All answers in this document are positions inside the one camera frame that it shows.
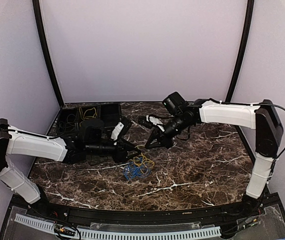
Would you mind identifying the black three-compartment tray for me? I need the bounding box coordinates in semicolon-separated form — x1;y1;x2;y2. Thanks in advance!
56;103;122;136

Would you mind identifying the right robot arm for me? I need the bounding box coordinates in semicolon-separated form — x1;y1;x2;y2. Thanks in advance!
145;91;284;217

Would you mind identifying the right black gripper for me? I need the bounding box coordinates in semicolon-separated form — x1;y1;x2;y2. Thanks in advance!
144;112;192;149

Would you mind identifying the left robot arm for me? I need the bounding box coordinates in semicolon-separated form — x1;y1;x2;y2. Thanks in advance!
0;118;141;218

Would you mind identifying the white slotted cable duct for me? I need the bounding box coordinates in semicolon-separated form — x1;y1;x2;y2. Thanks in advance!
14;213;221;240

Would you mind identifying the right black frame post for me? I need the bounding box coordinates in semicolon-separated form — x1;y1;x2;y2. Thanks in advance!
225;0;255;102

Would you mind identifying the black front rail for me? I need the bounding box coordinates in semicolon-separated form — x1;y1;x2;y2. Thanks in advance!
27;202;260;226

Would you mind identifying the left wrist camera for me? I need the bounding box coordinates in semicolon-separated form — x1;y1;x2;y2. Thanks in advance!
110;117;132;143

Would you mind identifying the black frame post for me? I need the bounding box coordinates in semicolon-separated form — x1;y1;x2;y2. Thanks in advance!
32;0;65;108
225;0;255;102

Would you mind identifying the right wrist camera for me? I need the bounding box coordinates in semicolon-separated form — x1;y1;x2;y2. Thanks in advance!
138;115;165;132

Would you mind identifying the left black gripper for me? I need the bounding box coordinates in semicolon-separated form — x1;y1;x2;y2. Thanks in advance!
85;136;142;163

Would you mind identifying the grey cable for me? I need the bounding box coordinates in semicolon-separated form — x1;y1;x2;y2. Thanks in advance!
58;113;80;132

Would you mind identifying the left black frame post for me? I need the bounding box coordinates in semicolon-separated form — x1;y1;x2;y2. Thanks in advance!
32;0;65;108

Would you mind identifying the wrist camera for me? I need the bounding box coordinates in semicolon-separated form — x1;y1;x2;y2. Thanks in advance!
110;117;132;143
138;115;165;132

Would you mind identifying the blue cable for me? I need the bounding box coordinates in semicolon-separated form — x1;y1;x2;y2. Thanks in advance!
122;156;152;181

